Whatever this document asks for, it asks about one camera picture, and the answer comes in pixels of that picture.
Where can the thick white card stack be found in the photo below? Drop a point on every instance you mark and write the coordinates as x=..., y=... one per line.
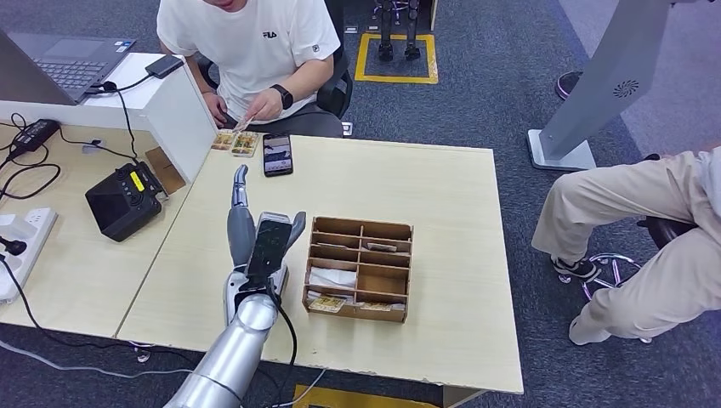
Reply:
x=332, y=277

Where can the wooden compartment card box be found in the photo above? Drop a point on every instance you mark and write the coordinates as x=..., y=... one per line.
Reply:
x=360, y=264

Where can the white power strip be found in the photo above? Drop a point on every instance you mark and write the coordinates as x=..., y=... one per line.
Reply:
x=25, y=248

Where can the dark shoe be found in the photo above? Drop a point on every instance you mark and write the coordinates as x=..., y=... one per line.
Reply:
x=566, y=85

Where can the large picture card stack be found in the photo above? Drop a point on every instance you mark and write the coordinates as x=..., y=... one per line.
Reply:
x=245, y=145

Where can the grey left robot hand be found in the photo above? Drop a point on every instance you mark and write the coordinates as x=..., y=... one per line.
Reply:
x=241, y=236

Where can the grey kiosk stand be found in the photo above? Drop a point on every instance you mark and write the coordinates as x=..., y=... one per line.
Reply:
x=614, y=73

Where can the person's left hand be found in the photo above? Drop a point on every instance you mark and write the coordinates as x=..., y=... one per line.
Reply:
x=263, y=106

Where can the white raised counter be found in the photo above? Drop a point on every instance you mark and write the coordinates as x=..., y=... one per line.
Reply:
x=174, y=124

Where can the person's right hand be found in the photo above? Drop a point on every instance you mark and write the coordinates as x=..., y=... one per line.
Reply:
x=219, y=110

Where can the yellow boxed picture card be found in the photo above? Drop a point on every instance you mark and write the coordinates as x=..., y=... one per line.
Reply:
x=374, y=306

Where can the dark grey laptop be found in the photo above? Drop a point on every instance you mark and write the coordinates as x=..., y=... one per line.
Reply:
x=67, y=65

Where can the picture ID card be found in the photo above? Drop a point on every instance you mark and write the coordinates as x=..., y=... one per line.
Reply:
x=243, y=124

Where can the brown cardboard piece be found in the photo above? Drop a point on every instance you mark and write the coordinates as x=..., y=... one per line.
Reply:
x=168, y=172

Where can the small picture card stack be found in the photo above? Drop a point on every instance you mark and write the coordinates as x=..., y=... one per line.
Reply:
x=224, y=140

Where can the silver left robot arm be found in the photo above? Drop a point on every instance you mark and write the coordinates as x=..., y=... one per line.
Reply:
x=236, y=349

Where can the black power adapter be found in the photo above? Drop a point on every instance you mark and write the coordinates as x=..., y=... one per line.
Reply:
x=35, y=137

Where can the grey brown boxed card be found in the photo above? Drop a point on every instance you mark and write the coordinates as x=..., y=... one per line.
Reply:
x=383, y=246

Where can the person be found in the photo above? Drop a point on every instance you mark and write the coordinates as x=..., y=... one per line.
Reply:
x=619, y=225
x=253, y=56

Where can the person's right forearm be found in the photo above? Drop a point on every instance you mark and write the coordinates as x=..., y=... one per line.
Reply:
x=198, y=76

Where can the black device with yellow label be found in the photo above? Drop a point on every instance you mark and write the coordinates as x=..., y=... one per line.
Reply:
x=124, y=202

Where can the black wristwatch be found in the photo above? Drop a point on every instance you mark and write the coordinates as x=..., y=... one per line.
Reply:
x=283, y=97

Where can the black flat hub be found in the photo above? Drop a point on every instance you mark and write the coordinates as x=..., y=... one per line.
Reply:
x=165, y=66

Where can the pale desk leg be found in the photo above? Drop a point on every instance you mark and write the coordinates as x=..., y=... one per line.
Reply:
x=459, y=398

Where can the standing humanoid robot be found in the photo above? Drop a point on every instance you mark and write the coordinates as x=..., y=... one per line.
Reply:
x=386, y=50

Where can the black smartphone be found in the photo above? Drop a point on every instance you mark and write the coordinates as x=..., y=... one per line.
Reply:
x=278, y=155

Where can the yellow floor tape square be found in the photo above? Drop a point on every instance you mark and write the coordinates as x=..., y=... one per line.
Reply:
x=394, y=80

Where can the person's left forearm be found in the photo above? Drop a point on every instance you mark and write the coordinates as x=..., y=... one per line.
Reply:
x=310, y=76

